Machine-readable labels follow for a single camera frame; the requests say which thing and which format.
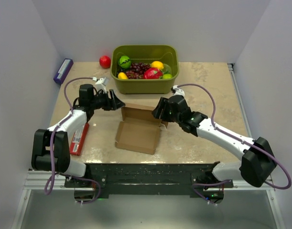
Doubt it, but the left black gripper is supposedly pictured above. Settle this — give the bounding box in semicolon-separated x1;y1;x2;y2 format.
90;90;125;112

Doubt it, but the brown cardboard box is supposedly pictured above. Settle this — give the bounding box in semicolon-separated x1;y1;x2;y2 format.
115;103;168;155

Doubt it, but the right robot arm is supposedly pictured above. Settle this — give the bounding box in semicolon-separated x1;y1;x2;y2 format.
152;95;276;187

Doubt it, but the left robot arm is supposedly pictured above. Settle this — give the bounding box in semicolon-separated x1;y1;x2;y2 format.
31;84;125;187

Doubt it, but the red flat box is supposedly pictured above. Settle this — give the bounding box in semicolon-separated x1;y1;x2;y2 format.
70;123;89;156

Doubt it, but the purple flat box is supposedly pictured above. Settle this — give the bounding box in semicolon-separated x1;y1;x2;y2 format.
53;58;73;85

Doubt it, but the small yellow fruit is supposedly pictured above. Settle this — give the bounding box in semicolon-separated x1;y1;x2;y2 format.
117;72;128;80

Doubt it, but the green lime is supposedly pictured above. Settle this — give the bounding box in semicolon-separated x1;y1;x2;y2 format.
162;73;173;79

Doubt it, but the purple grape bunch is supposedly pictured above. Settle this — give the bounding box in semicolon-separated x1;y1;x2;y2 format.
125;63;150;79

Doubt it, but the red dragon fruit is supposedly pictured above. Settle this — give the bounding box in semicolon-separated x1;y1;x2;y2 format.
144;68;163;79

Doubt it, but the green striped ball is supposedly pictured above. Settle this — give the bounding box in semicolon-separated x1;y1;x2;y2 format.
118;55;131;69

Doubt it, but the red apple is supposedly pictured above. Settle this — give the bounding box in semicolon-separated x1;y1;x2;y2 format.
99;55;111;69

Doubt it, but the yellow lemon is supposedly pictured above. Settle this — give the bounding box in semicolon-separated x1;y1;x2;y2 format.
151;61;164;70

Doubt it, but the green plastic bin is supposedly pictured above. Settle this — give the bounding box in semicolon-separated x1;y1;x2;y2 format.
110;45;179;94

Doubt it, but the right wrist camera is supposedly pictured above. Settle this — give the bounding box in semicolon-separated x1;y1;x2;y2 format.
171;85;185;97

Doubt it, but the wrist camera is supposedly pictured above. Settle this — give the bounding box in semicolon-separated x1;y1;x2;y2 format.
171;85;185;97
92;77;109;93

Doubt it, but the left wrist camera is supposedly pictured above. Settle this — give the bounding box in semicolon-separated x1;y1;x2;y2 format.
92;77;109;93

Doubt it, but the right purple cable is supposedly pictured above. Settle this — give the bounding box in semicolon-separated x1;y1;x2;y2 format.
174;83;292;206

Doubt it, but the purple cable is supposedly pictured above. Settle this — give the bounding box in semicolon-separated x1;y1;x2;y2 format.
174;83;292;206
44;77;99;205

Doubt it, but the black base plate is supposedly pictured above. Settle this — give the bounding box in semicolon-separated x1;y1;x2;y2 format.
64;163;233;200

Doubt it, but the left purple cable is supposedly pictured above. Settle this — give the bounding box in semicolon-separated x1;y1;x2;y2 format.
44;77;99;205

